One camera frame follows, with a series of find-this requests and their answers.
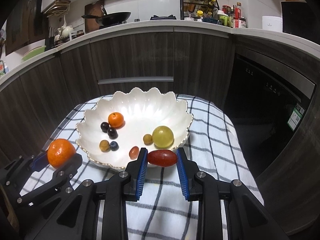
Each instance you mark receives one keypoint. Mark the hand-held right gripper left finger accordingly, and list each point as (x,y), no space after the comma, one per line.
(142,175)

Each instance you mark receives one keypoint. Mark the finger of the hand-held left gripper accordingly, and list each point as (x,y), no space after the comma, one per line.
(40,162)
(62,180)

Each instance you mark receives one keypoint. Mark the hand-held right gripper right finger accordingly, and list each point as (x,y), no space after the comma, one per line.
(182,175)

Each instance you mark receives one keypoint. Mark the orange tangerine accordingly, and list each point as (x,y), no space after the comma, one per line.
(116,119)
(61,152)

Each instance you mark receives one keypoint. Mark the red cherry tomato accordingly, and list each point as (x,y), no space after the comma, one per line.
(161,158)
(134,152)

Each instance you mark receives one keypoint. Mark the small brown longan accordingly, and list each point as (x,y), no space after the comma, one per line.
(147,139)
(104,145)

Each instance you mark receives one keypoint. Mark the blueberry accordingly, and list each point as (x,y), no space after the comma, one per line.
(114,146)

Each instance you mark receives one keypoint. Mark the yellow-green round plum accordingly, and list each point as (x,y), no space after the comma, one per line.
(162,136)

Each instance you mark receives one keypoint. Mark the dark purple grape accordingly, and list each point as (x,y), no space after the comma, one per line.
(112,132)
(104,126)

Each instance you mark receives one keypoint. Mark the white scalloped bowl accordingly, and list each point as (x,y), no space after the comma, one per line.
(140,112)

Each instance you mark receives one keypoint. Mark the checked white cloth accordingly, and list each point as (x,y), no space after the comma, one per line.
(162,217)

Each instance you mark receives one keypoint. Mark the black built-in dishwasher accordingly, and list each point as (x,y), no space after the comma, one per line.
(262,117)

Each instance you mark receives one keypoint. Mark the green basin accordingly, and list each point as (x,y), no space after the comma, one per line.
(33,53)

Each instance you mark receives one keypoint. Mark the dark wood kitchen cabinet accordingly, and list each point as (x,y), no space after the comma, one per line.
(137,55)

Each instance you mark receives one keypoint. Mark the black knife holder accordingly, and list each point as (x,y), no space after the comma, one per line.
(51,40)

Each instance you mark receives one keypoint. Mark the white teapot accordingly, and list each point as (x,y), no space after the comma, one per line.
(67,31)

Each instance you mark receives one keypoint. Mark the dark framed window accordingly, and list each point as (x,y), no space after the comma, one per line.
(22,20)

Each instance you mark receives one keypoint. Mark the gas stove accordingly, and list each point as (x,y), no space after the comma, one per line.
(163,18)

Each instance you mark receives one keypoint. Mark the black wok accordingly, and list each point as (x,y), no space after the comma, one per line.
(115,17)

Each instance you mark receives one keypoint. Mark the wooden cutting board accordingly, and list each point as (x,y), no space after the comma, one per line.
(91,10)

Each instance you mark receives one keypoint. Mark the cluster of sauce bottles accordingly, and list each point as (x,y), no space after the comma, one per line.
(237,17)

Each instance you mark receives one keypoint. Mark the black spice rack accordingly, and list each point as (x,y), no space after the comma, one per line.
(181,5)

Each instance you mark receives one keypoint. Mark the white round container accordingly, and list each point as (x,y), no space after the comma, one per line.
(272,24)

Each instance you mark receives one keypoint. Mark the group of spice jars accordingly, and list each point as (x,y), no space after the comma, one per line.
(206,1)

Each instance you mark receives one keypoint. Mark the black microwave oven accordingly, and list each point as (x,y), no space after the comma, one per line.
(296,20)

